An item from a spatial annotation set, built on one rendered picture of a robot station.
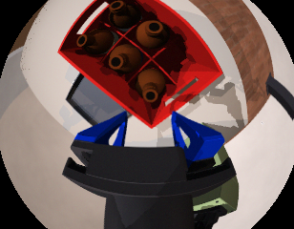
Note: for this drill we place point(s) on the red crate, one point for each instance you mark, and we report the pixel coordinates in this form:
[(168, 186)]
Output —
[(187, 57)]

